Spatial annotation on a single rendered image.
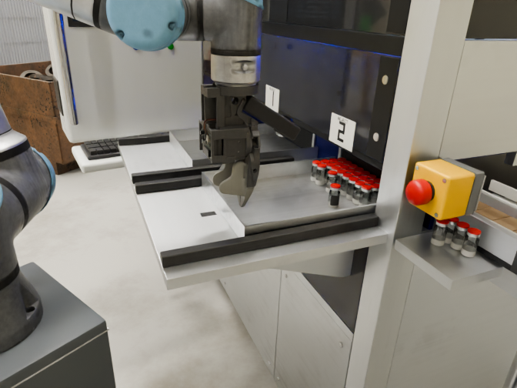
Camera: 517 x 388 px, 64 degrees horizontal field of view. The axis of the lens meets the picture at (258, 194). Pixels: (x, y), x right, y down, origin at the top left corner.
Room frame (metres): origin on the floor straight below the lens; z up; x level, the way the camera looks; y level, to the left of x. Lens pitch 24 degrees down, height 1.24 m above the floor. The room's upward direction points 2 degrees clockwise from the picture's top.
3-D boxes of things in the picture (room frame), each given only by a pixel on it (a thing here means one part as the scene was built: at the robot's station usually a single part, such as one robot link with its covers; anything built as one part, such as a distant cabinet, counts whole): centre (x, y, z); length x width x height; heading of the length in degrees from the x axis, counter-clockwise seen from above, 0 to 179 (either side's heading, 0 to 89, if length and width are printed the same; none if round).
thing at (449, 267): (0.60, -0.34, 0.87); 0.14 x 0.13 x 0.02; 114
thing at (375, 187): (0.83, -0.20, 0.91); 0.18 x 0.02 x 0.05; 24
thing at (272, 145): (1.09, 0.05, 0.90); 0.34 x 0.26 x 0.04; 114
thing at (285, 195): (0.78, -0.08, 0.90); 0.34 x 0.26 x 0.04; 114
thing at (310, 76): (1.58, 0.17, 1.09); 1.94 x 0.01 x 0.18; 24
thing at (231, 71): (0.64, 0.04, 1.16); 0.08 x 0.08 x 0.05
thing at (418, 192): (0.58, -0.25, 0.99); 0.04 x 0.04 x 0.04; 24
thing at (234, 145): (0.64, 0.05, 1.08); 0.09 x 0.08 x 0.12; 114
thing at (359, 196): (0.82, -0.18, 0.91); 0.18 x 0.02 x 0.05; 24
